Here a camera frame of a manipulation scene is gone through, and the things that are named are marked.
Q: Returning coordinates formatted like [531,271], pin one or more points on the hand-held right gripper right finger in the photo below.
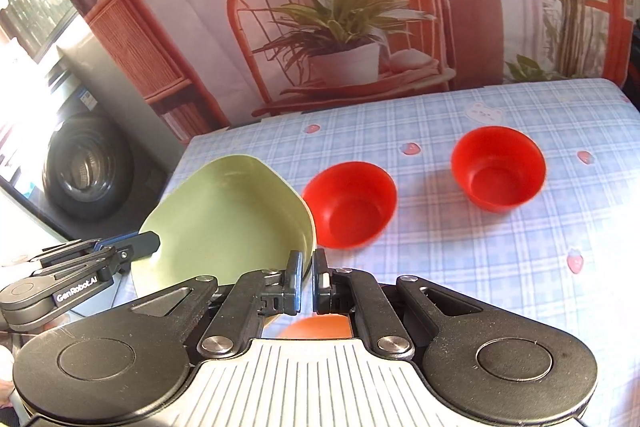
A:
[321,288]

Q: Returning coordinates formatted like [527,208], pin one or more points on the grey washing machine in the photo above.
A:
[90,162]

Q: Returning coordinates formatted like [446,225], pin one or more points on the blue checked tablecloth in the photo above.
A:
[450,267]

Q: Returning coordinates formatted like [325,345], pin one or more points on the green plate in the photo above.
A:
[225,217]

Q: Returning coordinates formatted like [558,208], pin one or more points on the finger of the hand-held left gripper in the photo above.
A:
[140,243]

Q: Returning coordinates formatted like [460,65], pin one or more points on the orange round dish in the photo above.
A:
[315,328]

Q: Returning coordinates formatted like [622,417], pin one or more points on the red bowl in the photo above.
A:
[350,207]
[497,172]

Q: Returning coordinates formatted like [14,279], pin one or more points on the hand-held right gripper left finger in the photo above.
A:
[292,288]

